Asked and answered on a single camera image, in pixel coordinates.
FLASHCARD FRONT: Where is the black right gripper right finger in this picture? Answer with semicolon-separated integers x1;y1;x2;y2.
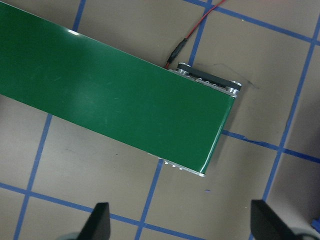
250;199;295;240

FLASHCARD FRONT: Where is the green conveyor belt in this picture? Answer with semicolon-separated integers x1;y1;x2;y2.
0;3;242;177

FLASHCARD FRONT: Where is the red black power cable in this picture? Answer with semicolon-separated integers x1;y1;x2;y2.
164;0;227;70

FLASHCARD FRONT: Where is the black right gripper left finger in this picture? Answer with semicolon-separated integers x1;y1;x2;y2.
77;202;111;240

